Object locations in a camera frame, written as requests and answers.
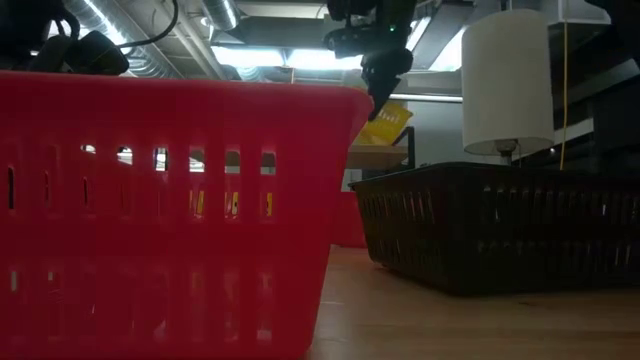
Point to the wide silver ceiling duct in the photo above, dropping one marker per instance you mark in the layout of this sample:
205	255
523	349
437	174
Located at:
135	55

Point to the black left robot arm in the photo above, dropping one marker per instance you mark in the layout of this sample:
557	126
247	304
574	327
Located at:
30	30

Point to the horizontal grey ceiling pipe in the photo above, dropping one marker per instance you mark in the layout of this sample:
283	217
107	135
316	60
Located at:
430	98

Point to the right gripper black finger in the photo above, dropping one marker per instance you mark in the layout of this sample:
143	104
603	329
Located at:
382	70

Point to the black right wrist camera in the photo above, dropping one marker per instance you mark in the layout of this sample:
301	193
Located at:
350	42

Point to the bright ceiling light panel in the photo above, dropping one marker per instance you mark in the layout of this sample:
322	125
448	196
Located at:
300	58

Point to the narrow silver ceiling duct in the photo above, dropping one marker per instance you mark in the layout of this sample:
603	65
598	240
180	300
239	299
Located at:
220	12

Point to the black plastic slotted basket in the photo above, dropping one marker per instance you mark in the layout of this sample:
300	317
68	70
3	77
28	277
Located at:
500	235

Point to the large red plastic basket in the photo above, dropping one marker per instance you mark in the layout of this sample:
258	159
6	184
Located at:
165	115

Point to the white cylindrical table lamp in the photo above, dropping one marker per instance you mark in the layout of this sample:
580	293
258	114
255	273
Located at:
505	75

